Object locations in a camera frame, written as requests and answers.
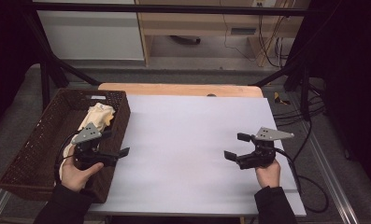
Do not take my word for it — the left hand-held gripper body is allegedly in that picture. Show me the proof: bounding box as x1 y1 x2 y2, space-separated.
70 121 119 172

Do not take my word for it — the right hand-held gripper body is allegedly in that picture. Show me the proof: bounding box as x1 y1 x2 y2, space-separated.
235 126 295 171

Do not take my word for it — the cream cloth garment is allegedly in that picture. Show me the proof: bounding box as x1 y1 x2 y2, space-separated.
58 102 117 182

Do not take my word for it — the brown wicker basket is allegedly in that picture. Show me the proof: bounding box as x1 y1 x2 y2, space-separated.
0 88 132 204

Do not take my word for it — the person's left hand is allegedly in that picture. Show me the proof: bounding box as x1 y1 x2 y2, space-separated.
60 144 105 193

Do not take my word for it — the person's right hand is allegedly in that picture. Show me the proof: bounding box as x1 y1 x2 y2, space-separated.
254 159 282 189

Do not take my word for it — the white table board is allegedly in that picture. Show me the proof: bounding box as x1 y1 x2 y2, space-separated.
88 94 307 217

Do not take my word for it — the yellow and black floor object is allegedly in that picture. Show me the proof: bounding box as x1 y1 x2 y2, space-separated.
273 91 292 106

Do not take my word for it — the black metal stand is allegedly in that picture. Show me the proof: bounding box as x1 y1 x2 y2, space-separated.
23 12 102 110
250 60 327 123

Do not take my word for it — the white cabinet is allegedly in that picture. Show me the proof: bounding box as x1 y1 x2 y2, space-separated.
36 0 146 62

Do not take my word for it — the dark object under desk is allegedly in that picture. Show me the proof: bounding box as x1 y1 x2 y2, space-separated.
169 35 202 46

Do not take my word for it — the dark curtain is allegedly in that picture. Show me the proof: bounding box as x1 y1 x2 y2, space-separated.
0 0 39 138
290 0 371 190

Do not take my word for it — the light wooden desk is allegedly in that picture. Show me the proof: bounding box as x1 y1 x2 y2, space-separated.
135 0 311 68

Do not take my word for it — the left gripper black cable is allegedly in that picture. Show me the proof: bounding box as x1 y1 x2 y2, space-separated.
53 130 81 185

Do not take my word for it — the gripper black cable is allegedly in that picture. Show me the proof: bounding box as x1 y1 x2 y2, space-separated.
53 130 81 185
273 147 330 215

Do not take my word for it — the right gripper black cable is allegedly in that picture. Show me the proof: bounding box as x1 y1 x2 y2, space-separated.
273 147 330 215

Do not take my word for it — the bundle of black floor cables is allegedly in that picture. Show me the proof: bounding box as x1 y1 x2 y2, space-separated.
272 92 327 127

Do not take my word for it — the hanging cables bundle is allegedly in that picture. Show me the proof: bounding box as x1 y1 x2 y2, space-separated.
257 0 292 69

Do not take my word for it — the thin black hanging cable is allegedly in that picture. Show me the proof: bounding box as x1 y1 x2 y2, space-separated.
219 0 257 63

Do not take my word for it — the black horizontal frame bar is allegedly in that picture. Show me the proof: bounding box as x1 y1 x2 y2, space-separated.
32 1 313 18

